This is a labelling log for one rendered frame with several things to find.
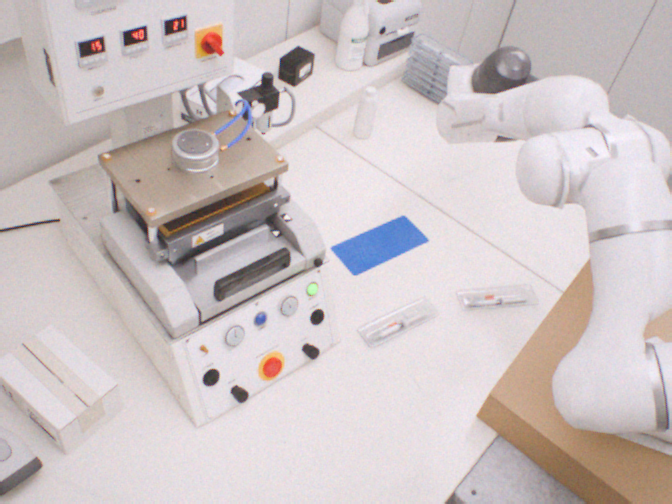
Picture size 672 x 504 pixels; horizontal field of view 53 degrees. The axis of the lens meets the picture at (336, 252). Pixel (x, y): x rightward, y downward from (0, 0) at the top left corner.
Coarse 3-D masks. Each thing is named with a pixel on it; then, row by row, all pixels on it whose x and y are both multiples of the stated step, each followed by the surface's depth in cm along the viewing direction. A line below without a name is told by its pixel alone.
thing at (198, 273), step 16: (272, 224) 129; (240, 240) 120; (256, 240) 123; (272, 240) 126; (192, 256) 121; (208, 256) 116; (224, 256) 119; (240, 256) 122; (256, 256) 123; (176, 272) 118; (192, 272) 118; (208, 272) 119; (224, 272) 119; (272, 272) 121; (288, 272) 123; (192, 288) 116; (208, 288) 116; (240, 288) 117; (256, 288) 120; (208, 304) 114; (224, 304) 116
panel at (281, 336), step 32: (288, 288) 126; (320, 288) 131; (224, 320) 119; (288, 320) 128; (192, 352) 116; (224, 352) 121; (256, 352) 125; (288, 352) 131; (320, 352) 136; (224, 384) 123; (256, 384) 128
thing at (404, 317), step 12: (420, 300) 147; (396, 312) 144; (408, 312) 144; (420, 312) 145; (432, 312) 145; (372, 324) 141; (384, 324) 141; (396, 324) 142; (408, 324) 142; (372, 336) 139; (384, 336) 139
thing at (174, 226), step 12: (240, 192) 120; (252, 192) 121; (264, 192) 122; (216, 204) 118; (228, 204) 118; (240, 204) 119; (180, 216) 115; (192, 216) 115; (204, 216) 115; (168, 228) 112; (180, 228) 113
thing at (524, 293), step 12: (480, 288) 152; (492, 288) 152; (504, 288) 153; (516, 288) 153; (528, 288) 154; (468, 300) 149; (480, 300) 149; (492, 300) 150; (504, 300) 150; (516, 300) 151; (528, 300) 151
